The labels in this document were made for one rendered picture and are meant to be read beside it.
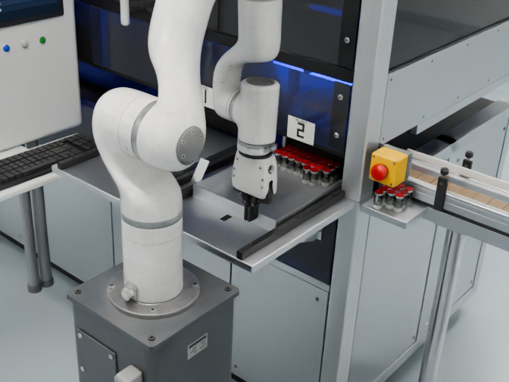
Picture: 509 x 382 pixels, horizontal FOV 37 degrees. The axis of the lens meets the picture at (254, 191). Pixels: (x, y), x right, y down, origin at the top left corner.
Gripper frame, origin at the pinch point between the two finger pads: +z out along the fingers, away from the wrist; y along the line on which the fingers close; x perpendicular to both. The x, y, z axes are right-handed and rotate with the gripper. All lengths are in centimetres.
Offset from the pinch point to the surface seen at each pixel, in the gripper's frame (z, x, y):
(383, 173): -9.0, -24.2, -19.6
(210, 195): 1.5, -1.4, 14.2
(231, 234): 4.3, 5.5, 1.0
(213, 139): 2.8, -30.0, 39.4
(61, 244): 70, -30, 115
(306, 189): 3.0, -24.1, 1.4
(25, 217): 43, -5, 100
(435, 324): 38, -44, -32
